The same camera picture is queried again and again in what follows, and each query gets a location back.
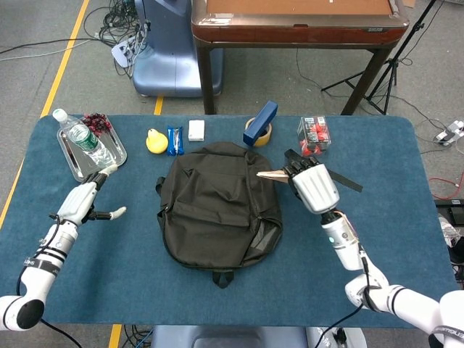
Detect dark blue rectangular box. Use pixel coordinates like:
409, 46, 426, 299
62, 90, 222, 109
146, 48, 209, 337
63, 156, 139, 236
242, 100, 279, 147

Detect black flat device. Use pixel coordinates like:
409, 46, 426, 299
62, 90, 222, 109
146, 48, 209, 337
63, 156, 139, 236
434, 198, 464, 228

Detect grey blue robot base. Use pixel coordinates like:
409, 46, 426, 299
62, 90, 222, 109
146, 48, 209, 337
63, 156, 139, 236
150, 325, 369, 348

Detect brown wooden table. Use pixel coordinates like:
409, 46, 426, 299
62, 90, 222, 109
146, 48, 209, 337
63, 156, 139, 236
191, 0, 410, 116

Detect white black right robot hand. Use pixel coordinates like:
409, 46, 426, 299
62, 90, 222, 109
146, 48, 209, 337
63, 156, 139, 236
282, 149, 341, 215

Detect blue felt table mat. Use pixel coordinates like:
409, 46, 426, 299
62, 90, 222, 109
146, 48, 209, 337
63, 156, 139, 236
0, 115, 457, 330

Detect black tripod stand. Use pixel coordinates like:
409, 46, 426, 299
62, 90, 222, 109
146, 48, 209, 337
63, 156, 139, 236
320, 0, 439, 116

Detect brown spiral notebook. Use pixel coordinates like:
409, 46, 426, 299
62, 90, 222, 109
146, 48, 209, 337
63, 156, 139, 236
256, 168, 289, 183

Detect black tangled cable bundle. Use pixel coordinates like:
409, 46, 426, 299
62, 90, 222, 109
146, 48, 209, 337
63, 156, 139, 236
83, 0, 150, 78

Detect black fabric backpack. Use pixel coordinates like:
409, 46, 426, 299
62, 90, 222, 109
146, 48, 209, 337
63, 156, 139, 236
155, 141, 364, 289

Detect blue snack packet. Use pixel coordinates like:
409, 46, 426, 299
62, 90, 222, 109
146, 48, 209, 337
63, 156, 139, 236
166, 125, 186, 157

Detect clear box with red items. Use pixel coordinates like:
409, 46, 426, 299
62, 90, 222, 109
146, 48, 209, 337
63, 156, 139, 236
297, 115, 333, 157

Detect small white box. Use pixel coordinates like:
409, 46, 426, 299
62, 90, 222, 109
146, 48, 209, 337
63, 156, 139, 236
188, 120, 206, 143

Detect silver metal tray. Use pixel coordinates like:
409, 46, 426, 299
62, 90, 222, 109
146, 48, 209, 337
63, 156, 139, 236
57, 121, 128, 183

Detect white power strip with plugs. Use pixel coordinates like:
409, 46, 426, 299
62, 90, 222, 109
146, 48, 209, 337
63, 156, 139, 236
110, 38, 141, 68

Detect blue grey machine base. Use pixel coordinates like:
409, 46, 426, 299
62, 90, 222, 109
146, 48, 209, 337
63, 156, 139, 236
131, 0, 225, 98

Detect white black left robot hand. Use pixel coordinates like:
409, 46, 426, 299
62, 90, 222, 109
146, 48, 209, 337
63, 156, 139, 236
56, 164, 128, 226

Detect yellow pear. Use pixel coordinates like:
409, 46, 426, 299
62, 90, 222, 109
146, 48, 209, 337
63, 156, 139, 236
146, 128, 169, 155

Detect clear plastic water bottle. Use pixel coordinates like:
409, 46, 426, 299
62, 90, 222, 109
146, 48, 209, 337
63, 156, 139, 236
51, 107, 114, 170

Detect red cable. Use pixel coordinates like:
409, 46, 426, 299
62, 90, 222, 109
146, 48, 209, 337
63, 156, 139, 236
429, 176, 464, 200

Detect black blue floor cables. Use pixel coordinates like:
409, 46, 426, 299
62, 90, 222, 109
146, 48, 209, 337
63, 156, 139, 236
123, 324, 152, 348

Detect bunch of red grapes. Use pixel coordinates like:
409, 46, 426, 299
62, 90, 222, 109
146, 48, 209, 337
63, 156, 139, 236
80, 112, 112, 138

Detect yellow tape roll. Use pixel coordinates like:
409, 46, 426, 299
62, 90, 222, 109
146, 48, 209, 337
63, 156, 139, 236
244, 117, 273, 148

